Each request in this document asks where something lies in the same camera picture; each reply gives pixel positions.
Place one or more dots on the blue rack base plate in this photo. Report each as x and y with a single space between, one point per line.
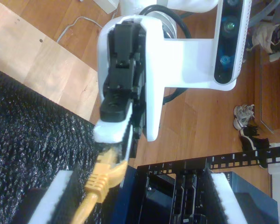
126 198

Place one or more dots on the black rack frame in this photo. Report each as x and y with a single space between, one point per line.
235 159

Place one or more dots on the beige cloth bag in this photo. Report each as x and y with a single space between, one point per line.
266 37

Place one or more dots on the gripper camera bar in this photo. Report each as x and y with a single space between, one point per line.
228 46

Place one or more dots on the white sneaker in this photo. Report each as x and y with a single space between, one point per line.
243 116

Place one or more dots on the blue network switch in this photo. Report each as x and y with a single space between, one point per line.
254 205

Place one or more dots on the black bubble mat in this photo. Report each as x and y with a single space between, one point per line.
25 140

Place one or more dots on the dark sneaker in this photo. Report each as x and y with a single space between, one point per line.
254 138

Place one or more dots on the black rack tray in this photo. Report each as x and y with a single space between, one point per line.
158 200

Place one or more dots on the white flat box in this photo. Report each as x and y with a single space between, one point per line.
106 4

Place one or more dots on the black rack server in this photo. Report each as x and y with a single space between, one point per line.
193 198

